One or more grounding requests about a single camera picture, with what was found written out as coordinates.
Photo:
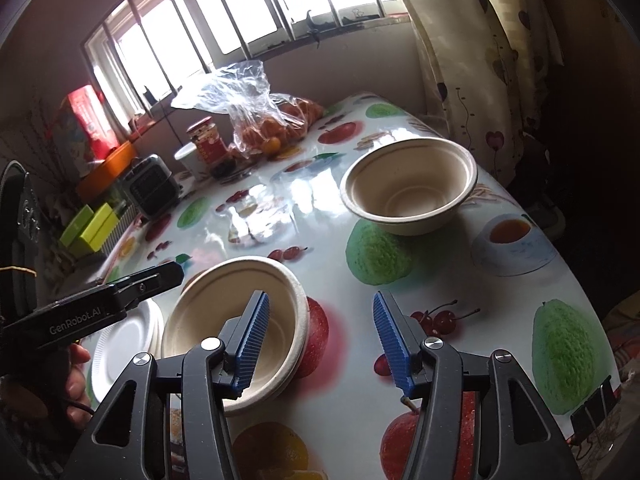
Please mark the beige paper bowl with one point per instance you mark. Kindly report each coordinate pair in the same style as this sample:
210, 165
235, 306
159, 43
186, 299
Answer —
200, 310
410, 190

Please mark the small grey fan heater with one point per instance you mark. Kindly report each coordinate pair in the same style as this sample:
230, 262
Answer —
150, 187

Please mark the red label glass jar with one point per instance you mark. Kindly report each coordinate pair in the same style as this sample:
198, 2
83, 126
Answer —
210, 147

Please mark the white plastic cup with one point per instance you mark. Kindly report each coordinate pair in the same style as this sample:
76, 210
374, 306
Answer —
189, 160

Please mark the binder clip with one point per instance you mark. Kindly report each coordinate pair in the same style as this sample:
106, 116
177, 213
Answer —
595, 410

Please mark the person's left hand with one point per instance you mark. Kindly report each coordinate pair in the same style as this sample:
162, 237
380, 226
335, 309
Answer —
77, 385

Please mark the orange plastic tray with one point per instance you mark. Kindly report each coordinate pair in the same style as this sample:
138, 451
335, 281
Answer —
107, 170

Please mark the fruit print tablecloth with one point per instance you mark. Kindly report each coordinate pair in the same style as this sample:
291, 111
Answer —
500, 310

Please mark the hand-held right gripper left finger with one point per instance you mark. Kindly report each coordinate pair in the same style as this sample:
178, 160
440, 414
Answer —
252, 340

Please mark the barred window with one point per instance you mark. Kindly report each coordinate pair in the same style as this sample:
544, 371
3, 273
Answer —
235, 5

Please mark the person's left forearm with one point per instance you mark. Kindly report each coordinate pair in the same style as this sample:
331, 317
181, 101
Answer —
25, 445

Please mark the large white paper plate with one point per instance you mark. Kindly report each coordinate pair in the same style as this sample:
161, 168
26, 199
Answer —
158, 327

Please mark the heart print curtain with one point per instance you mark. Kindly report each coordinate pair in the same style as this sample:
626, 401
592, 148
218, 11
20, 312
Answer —
475, 60

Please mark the colourful printed box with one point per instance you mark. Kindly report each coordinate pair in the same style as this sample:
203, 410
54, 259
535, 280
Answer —
70, 140

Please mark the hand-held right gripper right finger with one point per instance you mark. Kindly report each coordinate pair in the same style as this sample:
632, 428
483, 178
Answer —
392, 340

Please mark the lime green box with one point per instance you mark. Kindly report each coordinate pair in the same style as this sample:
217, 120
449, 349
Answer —
77, 225
97, 227

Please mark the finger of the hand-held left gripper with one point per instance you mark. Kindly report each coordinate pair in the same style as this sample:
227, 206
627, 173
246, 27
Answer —
150, 282

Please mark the grey ribbed basket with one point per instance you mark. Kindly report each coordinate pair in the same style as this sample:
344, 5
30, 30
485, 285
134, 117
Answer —
124, 227

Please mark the plastic bag of oranges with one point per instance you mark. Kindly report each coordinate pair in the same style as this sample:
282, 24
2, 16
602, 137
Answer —
240, 90

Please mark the red box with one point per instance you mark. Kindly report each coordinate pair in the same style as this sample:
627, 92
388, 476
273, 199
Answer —
90, 115

